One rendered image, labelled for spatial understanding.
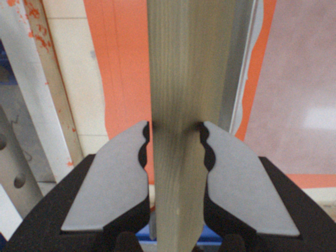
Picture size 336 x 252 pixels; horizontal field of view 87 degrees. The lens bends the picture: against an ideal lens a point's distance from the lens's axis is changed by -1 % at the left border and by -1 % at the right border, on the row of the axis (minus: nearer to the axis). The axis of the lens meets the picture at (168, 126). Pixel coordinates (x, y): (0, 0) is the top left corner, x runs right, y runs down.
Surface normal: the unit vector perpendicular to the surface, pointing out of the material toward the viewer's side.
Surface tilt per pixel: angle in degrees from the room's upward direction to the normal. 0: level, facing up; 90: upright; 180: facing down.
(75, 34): 0
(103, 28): 0
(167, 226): 35
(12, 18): 0
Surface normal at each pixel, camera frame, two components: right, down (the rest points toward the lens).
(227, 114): -0.59, 0.38
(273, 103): -0.02, 0.47
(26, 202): 1.00, 0.01
